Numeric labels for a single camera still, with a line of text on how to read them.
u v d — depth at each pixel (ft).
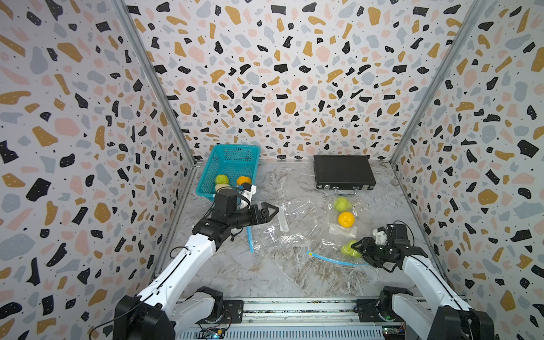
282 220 3.11
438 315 1.41
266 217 2.21
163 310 1.29
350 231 3.04
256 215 2.19
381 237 2.65
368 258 2.52
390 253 2.09
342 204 3.20
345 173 3.60
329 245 2.80
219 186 3.47
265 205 2.25
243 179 3.56
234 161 3.97
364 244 2.57
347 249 2.75
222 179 3.48
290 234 3.03
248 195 2.35
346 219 3.03
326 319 2.40
